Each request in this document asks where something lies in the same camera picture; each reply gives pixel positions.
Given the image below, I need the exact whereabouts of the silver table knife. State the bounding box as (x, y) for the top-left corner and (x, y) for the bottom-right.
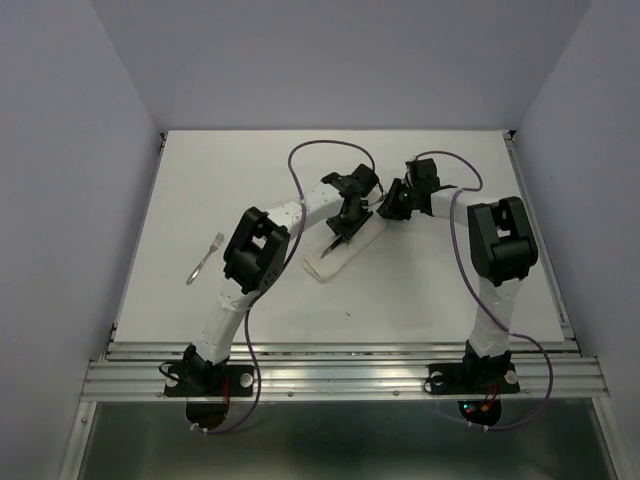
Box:
(320, 237), (343, 259)

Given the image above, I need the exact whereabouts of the white cloth napkin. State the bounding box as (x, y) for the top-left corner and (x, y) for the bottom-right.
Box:
(302, 214), (386, 283)

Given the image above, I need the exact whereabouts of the silver fork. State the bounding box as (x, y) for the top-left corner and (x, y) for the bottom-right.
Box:
(185, 231), (225, 286)

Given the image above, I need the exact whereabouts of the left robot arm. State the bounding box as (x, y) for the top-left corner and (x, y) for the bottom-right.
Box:
(165, 164), (385, 396)

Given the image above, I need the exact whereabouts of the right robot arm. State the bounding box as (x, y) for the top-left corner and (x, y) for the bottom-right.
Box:
(378, 151), (539, 396)

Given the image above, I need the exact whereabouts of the aluminium right side rail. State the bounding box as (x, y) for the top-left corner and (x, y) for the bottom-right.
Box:
(501, 130), (581, 353)

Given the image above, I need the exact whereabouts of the aluminium rail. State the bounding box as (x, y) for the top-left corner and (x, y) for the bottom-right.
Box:
(501, 130), (581, 353)
(81, 337), (609, 402)

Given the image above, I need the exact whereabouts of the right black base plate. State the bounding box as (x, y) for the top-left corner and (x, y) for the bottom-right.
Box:
(423, 363), (520, 396)

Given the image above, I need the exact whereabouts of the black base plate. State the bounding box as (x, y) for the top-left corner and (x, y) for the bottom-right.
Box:
(158, 361), (256, 398)
(423, 363), (520, 396)

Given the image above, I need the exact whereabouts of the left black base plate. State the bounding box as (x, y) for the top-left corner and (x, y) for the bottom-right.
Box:
(158, 361), (256, 398)

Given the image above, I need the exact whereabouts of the aluminium front rail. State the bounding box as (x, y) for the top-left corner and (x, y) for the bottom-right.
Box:
(81, 337), (609, 402)

